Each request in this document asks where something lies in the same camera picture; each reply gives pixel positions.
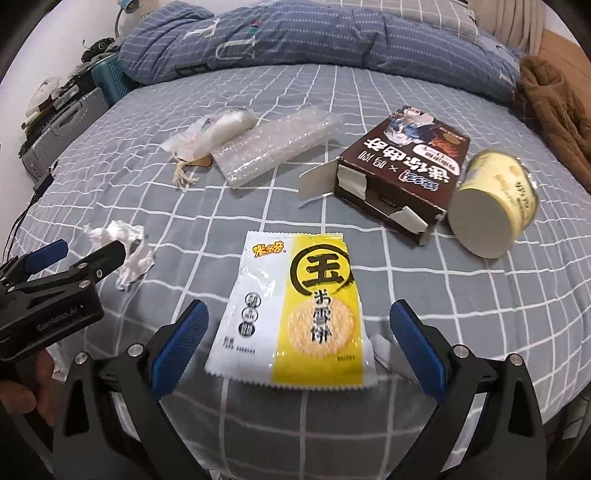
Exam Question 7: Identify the white tissue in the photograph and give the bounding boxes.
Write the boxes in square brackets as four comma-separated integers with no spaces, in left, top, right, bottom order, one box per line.
[84,220,155,291]

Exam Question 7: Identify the yellow rice cracker wrapper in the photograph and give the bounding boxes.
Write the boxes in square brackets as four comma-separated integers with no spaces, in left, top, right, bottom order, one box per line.
[205,231,378,391]

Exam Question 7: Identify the white drawstring pouch bag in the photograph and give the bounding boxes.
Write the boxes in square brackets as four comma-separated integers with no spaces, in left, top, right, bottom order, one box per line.
[159,108,259,191]

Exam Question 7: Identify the yellow paper cup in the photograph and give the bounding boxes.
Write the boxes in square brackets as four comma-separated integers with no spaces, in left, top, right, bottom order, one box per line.
[447,149,539,259]

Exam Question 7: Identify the brown cookie box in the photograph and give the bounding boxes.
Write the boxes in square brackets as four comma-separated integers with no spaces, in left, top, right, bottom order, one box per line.
[298,106,471,245]

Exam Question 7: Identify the clear bubble wrap sheet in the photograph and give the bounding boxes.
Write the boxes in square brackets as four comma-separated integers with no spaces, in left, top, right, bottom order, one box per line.
[211,106,344,189]

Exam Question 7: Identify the person's left hand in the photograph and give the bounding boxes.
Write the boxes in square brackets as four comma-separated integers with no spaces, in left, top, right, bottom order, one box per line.
[1,350,56,426]

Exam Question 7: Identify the torn silver wrapper piece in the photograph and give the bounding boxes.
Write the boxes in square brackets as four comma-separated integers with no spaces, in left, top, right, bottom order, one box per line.
[370,334,418,383]

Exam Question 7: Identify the grey hard suitcase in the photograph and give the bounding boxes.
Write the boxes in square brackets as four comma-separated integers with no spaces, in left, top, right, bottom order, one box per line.
[19,87,109,181]

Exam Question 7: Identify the grey checked bed sheet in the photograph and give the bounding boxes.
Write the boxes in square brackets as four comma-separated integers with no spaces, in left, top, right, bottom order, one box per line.
[13,65,590,479]

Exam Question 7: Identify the white device on suitcase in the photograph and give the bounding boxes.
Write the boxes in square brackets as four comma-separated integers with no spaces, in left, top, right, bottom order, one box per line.
[25,77,61,117]

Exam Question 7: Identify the teal suitcase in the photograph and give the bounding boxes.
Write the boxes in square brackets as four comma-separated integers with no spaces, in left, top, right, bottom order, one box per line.
[90,54,137,107]

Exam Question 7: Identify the black clutter on suitcase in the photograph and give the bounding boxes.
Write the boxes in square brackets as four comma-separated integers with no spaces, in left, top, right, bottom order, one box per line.
[81,37,119,63]

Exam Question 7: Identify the blue striped duvet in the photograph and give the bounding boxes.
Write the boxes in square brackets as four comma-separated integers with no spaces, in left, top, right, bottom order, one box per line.
[118,1,520,104]

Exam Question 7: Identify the blue desk lamp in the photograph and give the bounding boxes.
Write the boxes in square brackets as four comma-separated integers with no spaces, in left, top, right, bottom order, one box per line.
[114,0,139,38]

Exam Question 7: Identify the brown fleece jacket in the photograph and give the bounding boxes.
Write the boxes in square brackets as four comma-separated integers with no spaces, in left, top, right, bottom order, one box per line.
[511,56,590,190]

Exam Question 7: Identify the grey checked pillow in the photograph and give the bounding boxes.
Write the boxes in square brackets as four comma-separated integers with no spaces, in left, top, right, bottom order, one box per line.
[321,0,480,44]

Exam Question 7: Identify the beige curtain right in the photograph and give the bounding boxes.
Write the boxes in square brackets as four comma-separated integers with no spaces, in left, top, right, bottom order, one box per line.
[468,0,545,55]

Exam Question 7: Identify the black charger cable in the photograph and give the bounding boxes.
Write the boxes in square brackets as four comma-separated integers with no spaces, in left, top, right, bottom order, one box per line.
[2,191,43,262]

